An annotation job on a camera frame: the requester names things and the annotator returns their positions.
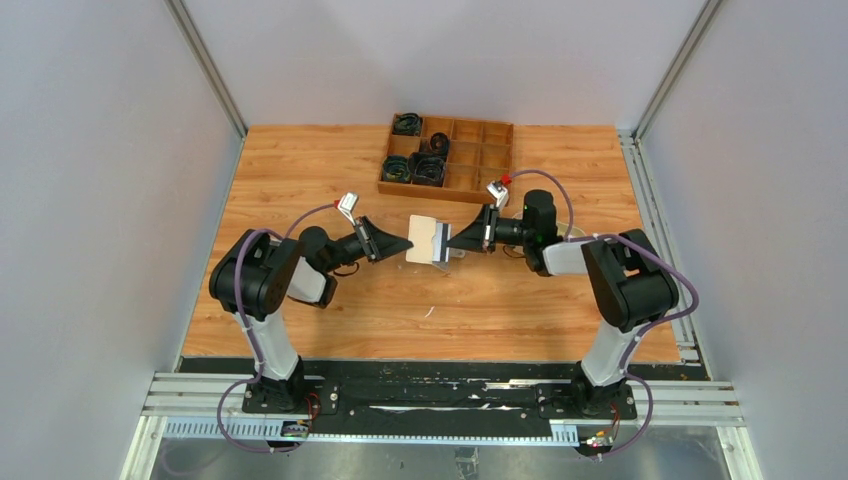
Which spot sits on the black coiled belt top-left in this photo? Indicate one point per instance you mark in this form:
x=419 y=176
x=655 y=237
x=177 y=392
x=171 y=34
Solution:
x=407 y=124

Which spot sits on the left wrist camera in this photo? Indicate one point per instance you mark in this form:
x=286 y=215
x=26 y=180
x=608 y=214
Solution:
x=346 y=204

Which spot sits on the beige plate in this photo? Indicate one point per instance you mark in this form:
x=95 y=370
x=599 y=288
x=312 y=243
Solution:
x=570 y=232

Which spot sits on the white leather card holder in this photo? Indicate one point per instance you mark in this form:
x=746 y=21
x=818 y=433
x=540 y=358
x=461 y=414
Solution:
x=429 y=237

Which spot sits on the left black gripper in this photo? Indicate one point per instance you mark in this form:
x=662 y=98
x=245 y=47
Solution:
x=368 y=240

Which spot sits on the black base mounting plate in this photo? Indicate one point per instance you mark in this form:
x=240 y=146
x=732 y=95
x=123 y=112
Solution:
x=448 y=399

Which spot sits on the right aluminium corner post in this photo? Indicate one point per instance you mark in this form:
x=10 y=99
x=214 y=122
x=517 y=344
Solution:
x=700 y=26

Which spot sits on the wooden compartment tray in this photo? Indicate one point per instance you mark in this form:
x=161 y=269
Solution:
x=480 y=152

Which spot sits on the black coiled belt middle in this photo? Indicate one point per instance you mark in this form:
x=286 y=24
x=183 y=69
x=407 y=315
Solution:
x=439 y=144

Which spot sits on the aluminium corner post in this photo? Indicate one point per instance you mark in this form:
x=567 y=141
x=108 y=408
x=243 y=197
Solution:
x=700 y=26
x=194 y=39

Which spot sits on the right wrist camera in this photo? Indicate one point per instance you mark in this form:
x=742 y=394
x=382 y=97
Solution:
x=499 y=191

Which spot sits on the dark coiled belt bottom-left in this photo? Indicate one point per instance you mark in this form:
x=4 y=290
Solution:
x=395 y=169

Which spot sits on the black coiled belt bottom-middle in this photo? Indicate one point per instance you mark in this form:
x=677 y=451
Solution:
x=427 y=169

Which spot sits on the aluminium frame rail front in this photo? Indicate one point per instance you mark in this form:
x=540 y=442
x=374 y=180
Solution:
x=182 y=406

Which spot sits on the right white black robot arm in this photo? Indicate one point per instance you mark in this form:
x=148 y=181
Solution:
x=631 y=289

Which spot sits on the right side aluminium rail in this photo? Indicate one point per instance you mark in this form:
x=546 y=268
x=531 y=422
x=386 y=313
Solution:
x=653 y=213

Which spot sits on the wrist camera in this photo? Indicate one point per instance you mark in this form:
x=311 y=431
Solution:
x=346 y=204
x=499 y=191

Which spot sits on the left aluminium corner post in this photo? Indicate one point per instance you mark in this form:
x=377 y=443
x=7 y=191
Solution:
x=194 y=39

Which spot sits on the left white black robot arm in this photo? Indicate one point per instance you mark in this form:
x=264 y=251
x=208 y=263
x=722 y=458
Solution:
x=257 y=274

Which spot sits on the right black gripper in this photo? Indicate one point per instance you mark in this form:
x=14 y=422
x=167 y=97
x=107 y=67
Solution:
x=490 y=229

